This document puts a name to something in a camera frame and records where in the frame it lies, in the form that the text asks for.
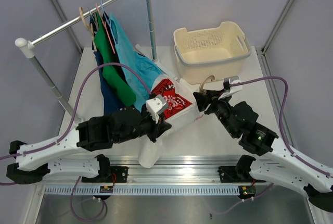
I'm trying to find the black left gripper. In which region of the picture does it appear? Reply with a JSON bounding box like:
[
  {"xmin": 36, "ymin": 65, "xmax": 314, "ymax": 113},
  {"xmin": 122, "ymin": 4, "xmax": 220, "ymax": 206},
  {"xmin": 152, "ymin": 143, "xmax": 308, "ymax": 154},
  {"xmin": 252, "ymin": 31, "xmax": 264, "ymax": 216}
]
[{"xmin": 114, "ymin": 109, "xmax": 172, "ymax": 144}]

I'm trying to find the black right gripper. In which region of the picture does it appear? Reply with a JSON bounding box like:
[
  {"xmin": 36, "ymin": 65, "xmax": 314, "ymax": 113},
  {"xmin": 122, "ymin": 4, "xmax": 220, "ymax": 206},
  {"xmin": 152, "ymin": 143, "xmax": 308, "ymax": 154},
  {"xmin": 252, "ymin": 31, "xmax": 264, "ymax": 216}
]
[{"xmin": 194, "ymin": 88, "xmax": 238, "ymax": 137}]

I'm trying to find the wooden hanger of white shirt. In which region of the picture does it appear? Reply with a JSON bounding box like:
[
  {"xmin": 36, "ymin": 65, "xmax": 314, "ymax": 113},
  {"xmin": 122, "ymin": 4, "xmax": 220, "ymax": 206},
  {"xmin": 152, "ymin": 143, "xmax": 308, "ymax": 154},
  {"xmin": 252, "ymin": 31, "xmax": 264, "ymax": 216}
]
[{"xmin": 198, "ymin": 74, "xmax": 215, "ymax": 95}]

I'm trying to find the white t shirt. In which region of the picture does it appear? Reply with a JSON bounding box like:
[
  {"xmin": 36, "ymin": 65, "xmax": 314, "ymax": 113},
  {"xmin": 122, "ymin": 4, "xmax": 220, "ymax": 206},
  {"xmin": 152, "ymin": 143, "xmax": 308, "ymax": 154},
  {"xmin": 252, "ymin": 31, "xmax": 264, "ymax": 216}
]
[{"xmin": 138, "ymin": 74, "xmax": 203, "ymax": 168}]

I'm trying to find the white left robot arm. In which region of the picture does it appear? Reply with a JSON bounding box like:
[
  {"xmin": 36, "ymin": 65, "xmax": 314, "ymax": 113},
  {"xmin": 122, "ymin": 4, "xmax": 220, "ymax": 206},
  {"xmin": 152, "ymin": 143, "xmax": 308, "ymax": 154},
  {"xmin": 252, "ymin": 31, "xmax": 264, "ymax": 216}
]
[{"xmin": 6, "ymin": 107, "xmax": 172, "ymax": 185}]

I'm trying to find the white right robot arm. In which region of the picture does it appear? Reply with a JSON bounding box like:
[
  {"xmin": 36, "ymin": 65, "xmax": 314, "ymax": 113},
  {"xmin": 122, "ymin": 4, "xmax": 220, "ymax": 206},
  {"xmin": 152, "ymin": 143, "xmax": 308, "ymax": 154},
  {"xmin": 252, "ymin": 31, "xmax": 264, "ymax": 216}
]
[{"xmin": 194, "ymin": 91, "xmax": 332, "ymax": 212}]

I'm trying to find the dark blue t shirt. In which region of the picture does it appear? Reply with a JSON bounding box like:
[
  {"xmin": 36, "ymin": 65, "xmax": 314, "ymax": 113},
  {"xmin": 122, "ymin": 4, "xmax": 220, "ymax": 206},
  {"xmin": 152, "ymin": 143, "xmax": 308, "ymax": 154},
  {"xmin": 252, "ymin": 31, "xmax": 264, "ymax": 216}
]
[{"xmin": 89, "ymin": 16, "xmax": 124, "ymax": 115}]

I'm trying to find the light blue t shirt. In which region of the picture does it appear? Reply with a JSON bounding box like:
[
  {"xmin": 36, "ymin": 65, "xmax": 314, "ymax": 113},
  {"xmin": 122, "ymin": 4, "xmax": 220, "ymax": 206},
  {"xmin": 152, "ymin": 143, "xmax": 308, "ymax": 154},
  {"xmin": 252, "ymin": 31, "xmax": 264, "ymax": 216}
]
[{"xmin": 109, "ymin": 14, "xmax": 163, "ymax": 110}]

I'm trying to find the green t shirt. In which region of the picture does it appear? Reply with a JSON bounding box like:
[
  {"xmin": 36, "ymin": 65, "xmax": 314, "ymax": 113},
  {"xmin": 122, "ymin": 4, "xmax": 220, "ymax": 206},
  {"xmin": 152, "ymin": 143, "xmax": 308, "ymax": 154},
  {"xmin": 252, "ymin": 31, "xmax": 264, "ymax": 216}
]
[{"xmin": 93, "ymin": 11, "xmax": 137, "ymax": 108}]

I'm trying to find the blue plastic hanger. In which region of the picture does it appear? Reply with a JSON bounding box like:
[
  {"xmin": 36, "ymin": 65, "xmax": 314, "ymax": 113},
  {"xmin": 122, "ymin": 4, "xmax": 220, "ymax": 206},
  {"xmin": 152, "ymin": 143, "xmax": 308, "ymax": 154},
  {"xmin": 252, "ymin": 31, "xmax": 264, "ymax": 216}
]
[{"xmin": 100, "ymin": 0, "xmax": 118, "ymax": 45}]

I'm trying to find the pink plastic hanger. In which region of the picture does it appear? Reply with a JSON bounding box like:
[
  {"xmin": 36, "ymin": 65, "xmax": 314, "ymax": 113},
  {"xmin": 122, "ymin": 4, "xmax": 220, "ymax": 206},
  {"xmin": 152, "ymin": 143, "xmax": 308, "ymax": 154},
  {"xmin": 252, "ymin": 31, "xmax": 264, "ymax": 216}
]
[{"xmin": 95, "ymin": 3, "xmax": 116, "ymax": 54}]

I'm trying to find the wooden hanger leftmost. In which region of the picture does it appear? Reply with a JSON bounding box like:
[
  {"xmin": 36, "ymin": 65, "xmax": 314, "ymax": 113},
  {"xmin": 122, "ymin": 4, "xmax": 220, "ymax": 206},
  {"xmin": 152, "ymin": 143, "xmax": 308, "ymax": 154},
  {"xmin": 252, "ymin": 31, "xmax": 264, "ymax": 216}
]
[{"xmin": 79, "ymin": 7, "xmax": 97, "ymax": 51}]

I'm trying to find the black t shirt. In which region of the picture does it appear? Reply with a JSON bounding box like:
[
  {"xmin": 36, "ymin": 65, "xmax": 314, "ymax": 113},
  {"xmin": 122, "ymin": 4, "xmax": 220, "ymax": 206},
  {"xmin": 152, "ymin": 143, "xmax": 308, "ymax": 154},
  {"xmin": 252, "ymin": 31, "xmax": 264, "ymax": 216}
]
[{"xmin": 101, "ymin": 13, "xmax": 110, "ymax": 31}]

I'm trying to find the cream plastic laundry basket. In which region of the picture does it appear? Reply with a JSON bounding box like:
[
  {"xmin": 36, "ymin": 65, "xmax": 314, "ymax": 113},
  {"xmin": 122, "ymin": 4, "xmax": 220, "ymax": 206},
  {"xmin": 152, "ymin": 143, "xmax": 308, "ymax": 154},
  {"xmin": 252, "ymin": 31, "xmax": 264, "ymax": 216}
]
[{"xmin": 173, "ymin": 21, "xmax": 252, "ymax": 84}]

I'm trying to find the metal clothes rack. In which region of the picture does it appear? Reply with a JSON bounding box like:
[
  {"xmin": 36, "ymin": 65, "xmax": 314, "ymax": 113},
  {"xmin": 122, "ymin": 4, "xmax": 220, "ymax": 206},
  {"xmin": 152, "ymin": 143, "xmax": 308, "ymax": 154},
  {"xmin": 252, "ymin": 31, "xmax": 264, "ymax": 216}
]
[{"xmin": 15, "ymin": 0, "xmax": 178, "ymax": 123}]

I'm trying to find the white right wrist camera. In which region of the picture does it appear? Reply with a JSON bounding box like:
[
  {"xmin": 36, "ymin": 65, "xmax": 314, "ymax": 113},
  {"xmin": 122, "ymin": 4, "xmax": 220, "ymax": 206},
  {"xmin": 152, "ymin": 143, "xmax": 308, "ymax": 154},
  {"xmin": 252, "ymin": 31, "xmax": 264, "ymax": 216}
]
[{"xmin": 218, "ymin": 76, "xmax": 242, "ymax": 99}]

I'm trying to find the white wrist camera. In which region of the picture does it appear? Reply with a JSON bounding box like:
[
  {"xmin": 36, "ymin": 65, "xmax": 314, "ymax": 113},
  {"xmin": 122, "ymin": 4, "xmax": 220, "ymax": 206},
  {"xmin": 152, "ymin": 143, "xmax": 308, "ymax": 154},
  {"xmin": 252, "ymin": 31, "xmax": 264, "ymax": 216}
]
[
  {"xmin": 146, "ymin": 94, "xmax": 169, "ymax": 123},
  {"xmin": 218, "ymin": 76, "xmax": 242, "ymax": 99}
]

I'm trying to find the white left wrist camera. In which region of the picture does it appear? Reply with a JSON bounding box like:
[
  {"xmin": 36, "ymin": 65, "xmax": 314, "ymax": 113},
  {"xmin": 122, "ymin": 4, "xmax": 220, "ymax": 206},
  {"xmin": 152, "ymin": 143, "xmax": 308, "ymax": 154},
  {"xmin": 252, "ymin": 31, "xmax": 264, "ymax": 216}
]
[{"xmin": 146, "ymin": 94, "xmax": 169, "ymax": 123}]

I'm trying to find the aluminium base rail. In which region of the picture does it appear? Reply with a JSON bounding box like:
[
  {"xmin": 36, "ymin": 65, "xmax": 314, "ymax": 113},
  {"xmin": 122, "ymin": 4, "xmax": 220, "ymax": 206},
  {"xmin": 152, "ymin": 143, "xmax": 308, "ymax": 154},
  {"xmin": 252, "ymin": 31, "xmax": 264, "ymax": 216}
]
[{"xmin": 107, "ymin": 155, "xmax": 241, "ymax": 185}]

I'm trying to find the white slotted cable duct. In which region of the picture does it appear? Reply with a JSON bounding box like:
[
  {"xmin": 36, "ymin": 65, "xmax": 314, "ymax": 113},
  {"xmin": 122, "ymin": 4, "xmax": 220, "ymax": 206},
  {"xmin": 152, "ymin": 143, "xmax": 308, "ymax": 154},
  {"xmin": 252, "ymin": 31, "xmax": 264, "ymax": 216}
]
[{"xmin": 44, "ymin": 185, "xmax": 240, "ymax": 196}]

